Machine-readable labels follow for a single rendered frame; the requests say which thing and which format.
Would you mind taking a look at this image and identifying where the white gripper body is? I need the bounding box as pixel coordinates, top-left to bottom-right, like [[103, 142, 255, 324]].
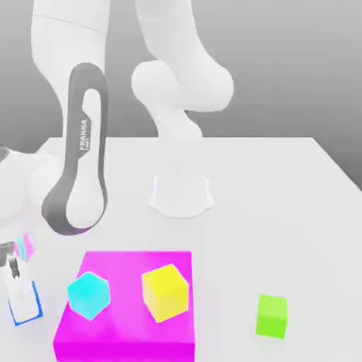
[[1, 255, 40, 324]]

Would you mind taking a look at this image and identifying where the small yellow cube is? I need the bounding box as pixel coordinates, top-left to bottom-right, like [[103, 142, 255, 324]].
[[141, 263, 189, 324]]

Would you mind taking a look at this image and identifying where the small green cube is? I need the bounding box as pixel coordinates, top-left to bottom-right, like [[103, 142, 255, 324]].
[[255, 293, 288, 340]]

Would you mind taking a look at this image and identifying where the small cyan cube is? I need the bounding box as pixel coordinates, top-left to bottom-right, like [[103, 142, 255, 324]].
[[66, 271, 111, 321]]

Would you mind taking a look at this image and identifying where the large magenta box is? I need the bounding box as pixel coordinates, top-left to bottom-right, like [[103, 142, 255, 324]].
[[52, 250, 197, 362]]

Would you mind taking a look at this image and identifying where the small blue cube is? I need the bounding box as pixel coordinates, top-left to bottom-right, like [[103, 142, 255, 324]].
[[7, 280, 44, 327]]

